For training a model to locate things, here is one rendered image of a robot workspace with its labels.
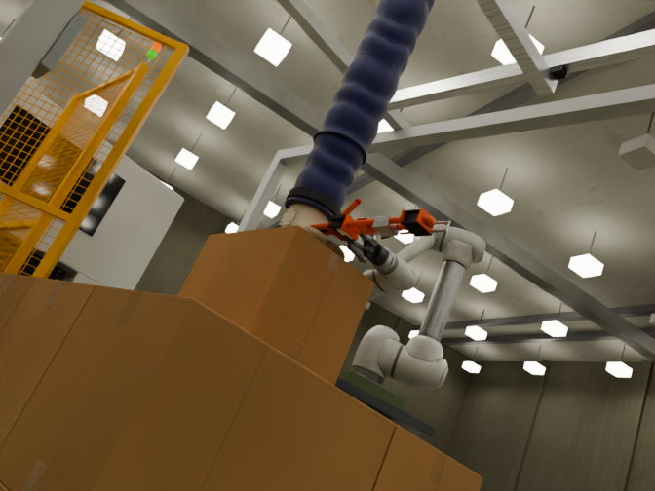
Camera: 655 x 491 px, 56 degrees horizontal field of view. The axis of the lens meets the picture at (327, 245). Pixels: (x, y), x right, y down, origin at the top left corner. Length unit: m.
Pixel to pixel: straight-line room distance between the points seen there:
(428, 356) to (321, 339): 0.72
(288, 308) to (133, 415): 1.05
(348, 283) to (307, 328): 0.23
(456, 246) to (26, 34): 2.09
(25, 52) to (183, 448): 2.27
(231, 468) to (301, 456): 0.16
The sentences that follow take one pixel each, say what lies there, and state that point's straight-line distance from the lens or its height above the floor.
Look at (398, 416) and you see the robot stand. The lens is 2.53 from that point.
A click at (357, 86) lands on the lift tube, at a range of 2.63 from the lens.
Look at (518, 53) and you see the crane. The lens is 3.86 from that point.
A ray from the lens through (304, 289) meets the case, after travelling 2.02.
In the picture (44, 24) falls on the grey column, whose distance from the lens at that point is 3.10.
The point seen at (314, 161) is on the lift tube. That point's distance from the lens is 2.46.
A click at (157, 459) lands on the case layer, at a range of 1.06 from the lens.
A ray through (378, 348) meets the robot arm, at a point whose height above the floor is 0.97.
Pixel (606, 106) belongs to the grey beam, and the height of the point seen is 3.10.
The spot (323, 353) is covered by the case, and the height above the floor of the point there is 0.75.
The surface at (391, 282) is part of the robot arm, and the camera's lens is 2.38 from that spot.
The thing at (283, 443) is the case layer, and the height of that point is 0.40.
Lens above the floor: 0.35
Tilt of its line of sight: 20 degrees up
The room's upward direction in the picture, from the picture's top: 24 degrees clockwise
